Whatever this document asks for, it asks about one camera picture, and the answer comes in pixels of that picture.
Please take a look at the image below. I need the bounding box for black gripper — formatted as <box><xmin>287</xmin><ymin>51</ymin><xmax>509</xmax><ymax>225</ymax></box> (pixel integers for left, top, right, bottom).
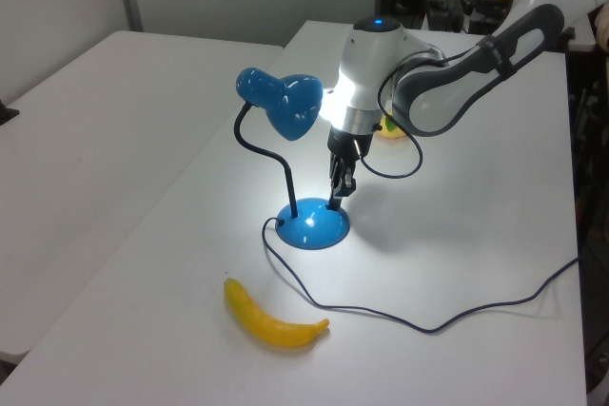
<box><xmin>326</xmin><ymin>127</ymin><xmax>375</xmax><ymax>210</ymax></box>

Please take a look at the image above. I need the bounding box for blue desk lamp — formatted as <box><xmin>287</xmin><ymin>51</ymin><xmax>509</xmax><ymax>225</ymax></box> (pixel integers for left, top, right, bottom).
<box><xmin>232</xmin><ymin>67</ymin><xmax>351</xmax><ymax>250</ymax></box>

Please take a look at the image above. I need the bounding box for yellow toy peach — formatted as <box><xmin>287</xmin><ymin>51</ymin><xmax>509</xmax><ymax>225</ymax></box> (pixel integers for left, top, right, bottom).
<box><xmin>377</xmin><ymin>109</ymin><xmax>409</xmax><ymax>142</ymax></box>

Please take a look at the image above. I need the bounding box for yellow toy banana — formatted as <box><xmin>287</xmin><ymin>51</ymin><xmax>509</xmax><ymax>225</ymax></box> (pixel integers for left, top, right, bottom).
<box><xmin>223</xmin><ymin>277</ymin><xmax>331</xmax><ymax>349</ymax></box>

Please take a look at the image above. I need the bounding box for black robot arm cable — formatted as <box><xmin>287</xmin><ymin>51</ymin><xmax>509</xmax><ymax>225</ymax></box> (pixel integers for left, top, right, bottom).
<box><xmin>354</xmin><ymin>42</ymin><xmax>484</xmax><ymax>181</ymax></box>

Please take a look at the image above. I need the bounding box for black lamp power cable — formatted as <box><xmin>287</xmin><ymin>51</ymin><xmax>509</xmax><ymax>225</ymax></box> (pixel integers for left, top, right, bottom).
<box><xmin>261</xmin><ymin>216</ymin><xmax>580</xmax><ymax>335</ymax></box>

